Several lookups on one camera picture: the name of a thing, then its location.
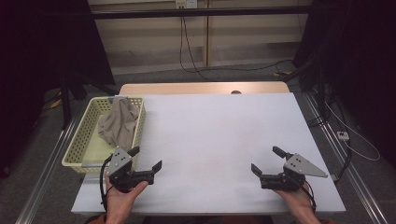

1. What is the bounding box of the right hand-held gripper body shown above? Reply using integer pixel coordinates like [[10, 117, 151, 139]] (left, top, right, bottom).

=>
[[259, 152, 329, 192]]

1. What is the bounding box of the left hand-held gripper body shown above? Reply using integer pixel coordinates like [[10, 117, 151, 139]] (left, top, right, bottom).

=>
[[106, 147, 156, 193]]

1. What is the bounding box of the beige cloth garment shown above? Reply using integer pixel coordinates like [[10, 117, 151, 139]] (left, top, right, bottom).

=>
[[97, 95, 141, 152]]

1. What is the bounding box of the pale yellow perforated plastic basket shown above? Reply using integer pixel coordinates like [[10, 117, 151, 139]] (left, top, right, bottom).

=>
[[61, 95, 147, 175]]

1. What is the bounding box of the person's right hand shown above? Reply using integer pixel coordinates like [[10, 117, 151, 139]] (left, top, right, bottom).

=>
[[273, 182, 318, 220]]

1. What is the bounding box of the person's left hand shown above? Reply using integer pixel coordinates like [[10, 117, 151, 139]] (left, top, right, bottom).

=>
[[105, 175, 149, 218]]

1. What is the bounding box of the white table cover sheet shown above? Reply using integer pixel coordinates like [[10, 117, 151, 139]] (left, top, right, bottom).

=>
[[70, 91, 347, 217]]

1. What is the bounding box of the black metal stand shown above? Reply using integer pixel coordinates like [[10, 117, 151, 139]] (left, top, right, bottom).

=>
[[58, 73, 120, 131]]

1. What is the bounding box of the black curtain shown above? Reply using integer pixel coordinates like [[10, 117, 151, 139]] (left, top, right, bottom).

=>
[[0, 0, 117, 176], [291, 0, 396, 161]]

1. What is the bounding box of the black metal crossbar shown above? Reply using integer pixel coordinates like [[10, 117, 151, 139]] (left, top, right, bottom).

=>
[[91, 5, 313, 21]]

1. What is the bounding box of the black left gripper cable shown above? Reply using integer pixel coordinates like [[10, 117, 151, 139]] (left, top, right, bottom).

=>
[[98, 154, 114, 213]]

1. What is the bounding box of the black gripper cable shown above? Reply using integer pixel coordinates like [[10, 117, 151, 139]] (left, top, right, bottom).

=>
[[98, 154, 114, 213], [302, 179, 318, 214]]

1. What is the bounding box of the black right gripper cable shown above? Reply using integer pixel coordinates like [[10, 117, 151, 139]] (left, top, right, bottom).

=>
[[302, 179, 318, 214]]

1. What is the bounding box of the black floor cable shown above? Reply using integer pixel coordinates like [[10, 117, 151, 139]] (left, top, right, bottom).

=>
[[335, 102, 353, 182]]

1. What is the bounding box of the aluminium floor rail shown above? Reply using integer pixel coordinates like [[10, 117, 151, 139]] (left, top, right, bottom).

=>
[[14, 105, 82, 224], [302, 92, 389, 224]]

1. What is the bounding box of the white floor cable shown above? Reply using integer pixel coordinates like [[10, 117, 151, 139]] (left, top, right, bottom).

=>
[[324, 102, 382, 162]]

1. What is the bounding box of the black wall outlet cable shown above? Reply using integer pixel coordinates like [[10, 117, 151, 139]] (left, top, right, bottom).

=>
[[178, 7, 219, 82], [181, 12, 294, 73]]

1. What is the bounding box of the white wall outlet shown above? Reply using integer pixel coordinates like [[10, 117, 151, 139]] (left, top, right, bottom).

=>
[[175, 0, 199, 9]]

